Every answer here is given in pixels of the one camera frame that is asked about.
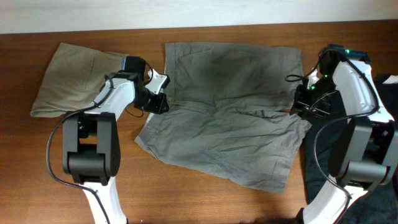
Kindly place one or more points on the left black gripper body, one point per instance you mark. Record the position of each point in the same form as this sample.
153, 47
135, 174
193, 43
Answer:
158, 103

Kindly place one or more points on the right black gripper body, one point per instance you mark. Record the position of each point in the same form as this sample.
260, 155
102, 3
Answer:
306, 101

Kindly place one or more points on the grey shorts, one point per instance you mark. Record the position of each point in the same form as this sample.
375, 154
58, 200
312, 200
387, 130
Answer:
228, 113

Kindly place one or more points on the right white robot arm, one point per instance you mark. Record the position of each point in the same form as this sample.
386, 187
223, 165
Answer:
340, 89

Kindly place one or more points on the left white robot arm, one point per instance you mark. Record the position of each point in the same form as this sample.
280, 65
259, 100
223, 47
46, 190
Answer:
91, 150

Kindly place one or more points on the folded khaki shorts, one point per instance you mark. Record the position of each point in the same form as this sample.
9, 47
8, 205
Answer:
73, 79

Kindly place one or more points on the dark navy garment pile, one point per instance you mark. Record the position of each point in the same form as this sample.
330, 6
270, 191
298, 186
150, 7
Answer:
377, 206

